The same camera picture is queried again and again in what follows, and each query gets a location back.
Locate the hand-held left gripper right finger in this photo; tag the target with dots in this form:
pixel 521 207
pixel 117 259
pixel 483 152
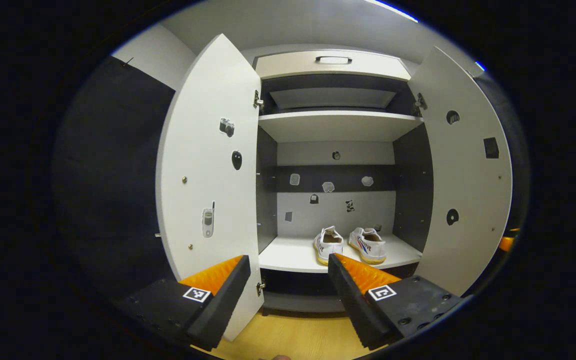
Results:
pixel 353 305

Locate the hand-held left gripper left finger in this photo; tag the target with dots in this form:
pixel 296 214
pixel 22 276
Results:
pixel 220 305

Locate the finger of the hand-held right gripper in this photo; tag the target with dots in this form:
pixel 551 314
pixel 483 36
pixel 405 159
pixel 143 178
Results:
pixel 508 242

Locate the white shoe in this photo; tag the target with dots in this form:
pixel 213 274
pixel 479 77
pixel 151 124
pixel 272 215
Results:
pixel 370 245
pixel 328 242

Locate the white shoe cabinet door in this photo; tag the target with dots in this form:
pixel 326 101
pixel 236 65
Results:
pixel 203 175
pixel 468 190

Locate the white shoe cabinet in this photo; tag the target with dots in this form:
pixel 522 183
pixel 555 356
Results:
pixel 338 125

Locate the white cabinet drawer front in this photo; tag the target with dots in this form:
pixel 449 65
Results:
pixel 288 65

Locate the small ceiling light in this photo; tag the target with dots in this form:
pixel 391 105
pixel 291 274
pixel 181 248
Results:
pixel 480 66

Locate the long ceiling light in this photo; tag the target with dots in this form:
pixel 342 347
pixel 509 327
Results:
pixel 393 10

